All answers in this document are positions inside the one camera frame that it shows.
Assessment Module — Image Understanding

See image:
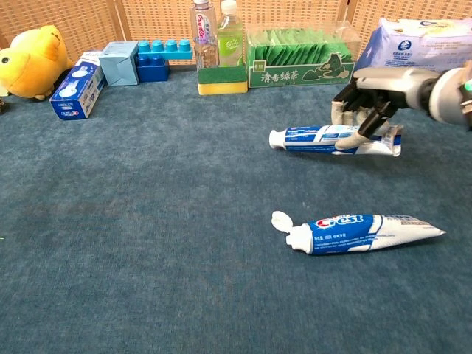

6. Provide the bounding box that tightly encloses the wicker folding screen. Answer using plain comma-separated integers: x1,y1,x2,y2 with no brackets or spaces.
0,0,472,67

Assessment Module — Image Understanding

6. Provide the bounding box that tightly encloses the dark blue toy brick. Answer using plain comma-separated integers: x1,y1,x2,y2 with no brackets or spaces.
136,55,170,83

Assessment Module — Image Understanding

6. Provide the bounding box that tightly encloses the long blue toothpaste box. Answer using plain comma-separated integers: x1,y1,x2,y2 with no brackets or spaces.
49,50,107,121

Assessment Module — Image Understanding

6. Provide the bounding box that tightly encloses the clear bottle with pink label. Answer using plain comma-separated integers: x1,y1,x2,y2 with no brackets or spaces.
189,0,218,71

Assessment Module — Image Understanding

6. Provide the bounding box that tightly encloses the white tissue pack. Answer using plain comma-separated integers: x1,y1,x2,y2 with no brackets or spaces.
359,16,472,74

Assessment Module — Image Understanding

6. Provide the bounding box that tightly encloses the green and yellow sponge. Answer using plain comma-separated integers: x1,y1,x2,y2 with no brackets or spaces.
197,65,249,96

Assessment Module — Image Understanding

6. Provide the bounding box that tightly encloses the long light blue toy brick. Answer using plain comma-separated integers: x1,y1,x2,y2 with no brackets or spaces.
137,38,194,61

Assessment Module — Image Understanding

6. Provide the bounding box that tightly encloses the blue table carpet mat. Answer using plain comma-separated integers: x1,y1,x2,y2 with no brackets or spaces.
0,69,472,354

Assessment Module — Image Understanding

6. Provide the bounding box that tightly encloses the blue white Crest toothpaste tube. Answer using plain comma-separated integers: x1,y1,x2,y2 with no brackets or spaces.
268,124,403,158
271,209,447,255

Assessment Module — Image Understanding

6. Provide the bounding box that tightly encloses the small light blue carton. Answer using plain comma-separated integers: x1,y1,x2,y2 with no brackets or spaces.
98,41,140,86

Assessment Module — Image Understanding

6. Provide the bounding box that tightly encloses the green drink bottle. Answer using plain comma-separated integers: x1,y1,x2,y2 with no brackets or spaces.
216,0,246,68

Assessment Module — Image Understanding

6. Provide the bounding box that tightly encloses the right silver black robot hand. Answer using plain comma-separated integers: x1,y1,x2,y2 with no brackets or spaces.
330,66,442,151

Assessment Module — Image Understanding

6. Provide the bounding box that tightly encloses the yellow chick plush toy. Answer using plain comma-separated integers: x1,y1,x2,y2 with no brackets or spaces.
0,24,74,101

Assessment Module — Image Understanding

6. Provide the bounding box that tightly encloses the green packets box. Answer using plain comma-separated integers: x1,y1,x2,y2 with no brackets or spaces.
246,20,361,89

